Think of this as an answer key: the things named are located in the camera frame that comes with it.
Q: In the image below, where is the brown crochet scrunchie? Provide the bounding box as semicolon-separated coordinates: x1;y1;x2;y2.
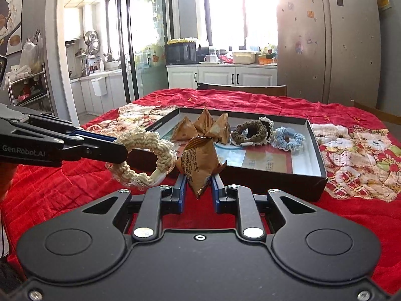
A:
231;120;268;145

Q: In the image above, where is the metal storage rack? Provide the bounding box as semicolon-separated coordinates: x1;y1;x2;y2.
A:
8;66;54;115

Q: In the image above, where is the white black crochet scrunchie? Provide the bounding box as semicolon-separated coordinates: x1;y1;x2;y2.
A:
259;116;275;140

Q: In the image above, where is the brown triangular snack packet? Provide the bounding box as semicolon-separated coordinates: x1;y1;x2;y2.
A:
171;116;198;141

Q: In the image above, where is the silver double door refrigerator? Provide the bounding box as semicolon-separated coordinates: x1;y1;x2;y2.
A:
277;0;381;107

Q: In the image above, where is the black shallow box tray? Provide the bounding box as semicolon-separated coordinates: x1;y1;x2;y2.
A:
146;107;328;202

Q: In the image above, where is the black microwave oven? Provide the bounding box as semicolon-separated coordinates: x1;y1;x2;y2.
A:
165;41;198;65

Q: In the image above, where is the red quilted bedspread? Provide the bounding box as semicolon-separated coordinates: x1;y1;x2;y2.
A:
1;89;400;293

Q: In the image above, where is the white mug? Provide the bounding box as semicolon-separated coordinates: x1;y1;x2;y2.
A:
204;54;220;63

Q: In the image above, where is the white hanging bin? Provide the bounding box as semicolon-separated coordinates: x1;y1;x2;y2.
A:
91;77;107;97

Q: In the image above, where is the white kitchen cabinet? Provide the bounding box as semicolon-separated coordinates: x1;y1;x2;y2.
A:
166;63;278;89

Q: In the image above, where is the cream plastic container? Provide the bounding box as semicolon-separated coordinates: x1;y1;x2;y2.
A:
232;50;256;64

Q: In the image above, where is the light blue crochet scrunchie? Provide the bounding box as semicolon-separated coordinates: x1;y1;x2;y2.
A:
270;126;305;152

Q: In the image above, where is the cream crochet scrunchie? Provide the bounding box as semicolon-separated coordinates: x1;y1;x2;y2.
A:
106;128;177;190

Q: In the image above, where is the framed wall picture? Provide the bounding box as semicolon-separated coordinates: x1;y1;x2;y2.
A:
0;0;23;56

